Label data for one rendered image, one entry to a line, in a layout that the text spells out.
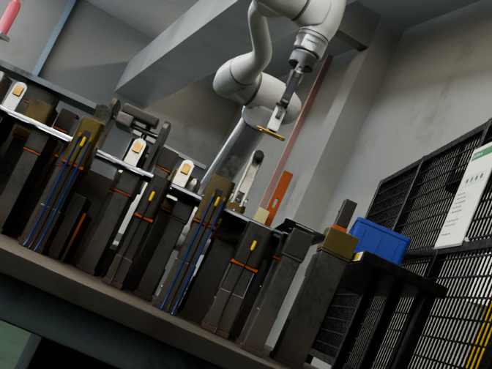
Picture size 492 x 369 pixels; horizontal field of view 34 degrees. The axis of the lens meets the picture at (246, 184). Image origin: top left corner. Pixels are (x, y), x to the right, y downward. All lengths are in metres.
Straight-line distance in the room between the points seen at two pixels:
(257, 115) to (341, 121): 4.94
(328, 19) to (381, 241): 0.64
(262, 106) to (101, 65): 9.32
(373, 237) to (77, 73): 9.86
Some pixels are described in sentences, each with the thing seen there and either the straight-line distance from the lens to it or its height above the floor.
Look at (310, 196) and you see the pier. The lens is 7.50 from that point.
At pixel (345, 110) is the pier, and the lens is 7.69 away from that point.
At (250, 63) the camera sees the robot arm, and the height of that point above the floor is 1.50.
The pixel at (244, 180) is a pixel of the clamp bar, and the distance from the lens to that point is 2.31.
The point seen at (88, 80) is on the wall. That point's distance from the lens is 11.92.
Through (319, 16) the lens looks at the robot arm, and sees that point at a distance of 2.24.
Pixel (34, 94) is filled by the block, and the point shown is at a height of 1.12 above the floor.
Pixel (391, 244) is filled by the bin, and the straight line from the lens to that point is 2.31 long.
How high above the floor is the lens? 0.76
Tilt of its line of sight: 9 degrees up
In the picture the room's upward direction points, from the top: 25 degrees clockwise
